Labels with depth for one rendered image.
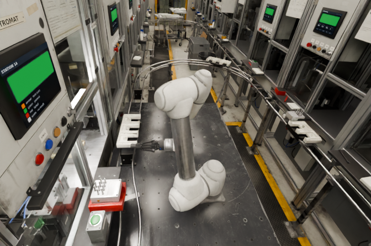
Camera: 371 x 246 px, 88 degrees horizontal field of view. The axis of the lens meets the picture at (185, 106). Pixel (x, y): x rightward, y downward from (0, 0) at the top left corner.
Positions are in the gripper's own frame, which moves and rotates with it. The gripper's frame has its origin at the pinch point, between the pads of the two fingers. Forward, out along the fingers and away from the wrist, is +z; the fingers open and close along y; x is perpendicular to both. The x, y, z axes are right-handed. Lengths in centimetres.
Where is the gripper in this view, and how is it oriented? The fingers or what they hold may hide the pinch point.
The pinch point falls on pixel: (135, 145)
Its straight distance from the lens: 145.0
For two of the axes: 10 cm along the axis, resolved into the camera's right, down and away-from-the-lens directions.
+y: 0.8, -8.3, -5.5
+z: -9.9, 0.0, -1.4
